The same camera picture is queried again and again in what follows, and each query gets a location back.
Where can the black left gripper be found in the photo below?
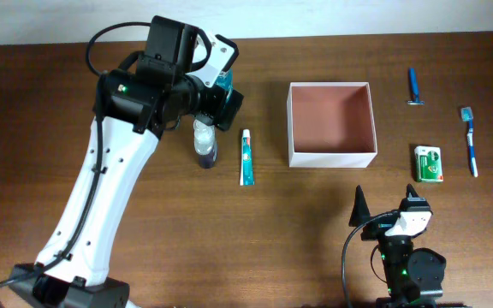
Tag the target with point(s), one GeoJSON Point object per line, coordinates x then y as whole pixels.
{"type": "Point", "coordinates": [215, 104]}

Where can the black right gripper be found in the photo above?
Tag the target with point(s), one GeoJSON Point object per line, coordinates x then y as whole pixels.
{"type": "Point", "coordinates": [377, 227]}

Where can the blue mouthwash bottle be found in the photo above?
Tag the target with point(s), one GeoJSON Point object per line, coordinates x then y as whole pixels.
{"type": "Point", "coordinates": [225, 81]}

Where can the purple foam soap dispenser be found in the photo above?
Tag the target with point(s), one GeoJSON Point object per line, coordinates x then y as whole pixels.
{"type": "Point", "coordinates": [205, 144]}

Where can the green soap bar box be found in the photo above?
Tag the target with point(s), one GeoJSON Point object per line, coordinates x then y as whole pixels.
{"type": "Point", "coordinates": [428, 160]}

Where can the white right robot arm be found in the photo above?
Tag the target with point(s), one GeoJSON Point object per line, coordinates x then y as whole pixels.
{"type": "Point", "coordinates": [413, 276]}

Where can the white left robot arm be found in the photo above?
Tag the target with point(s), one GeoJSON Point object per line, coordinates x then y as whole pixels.
{"type": "Point", "coordinates": [175, 75]}

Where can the green toothpaste tube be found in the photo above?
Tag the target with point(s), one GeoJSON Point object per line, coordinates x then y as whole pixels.
{"type": "Point", "coordinates": [247, 176]}

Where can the pink open cardboard box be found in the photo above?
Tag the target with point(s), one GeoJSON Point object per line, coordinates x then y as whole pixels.
{"type": "Point", "coordinates": [330, 125]}

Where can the blue disposable razor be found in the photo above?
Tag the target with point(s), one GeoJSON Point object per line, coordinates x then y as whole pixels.
{"type": "Point", "coordinates": [414, 88]}

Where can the blue white toothbrush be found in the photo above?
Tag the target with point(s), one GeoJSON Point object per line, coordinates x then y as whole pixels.
{"type": "Point", "coordinates": [467, 117]}

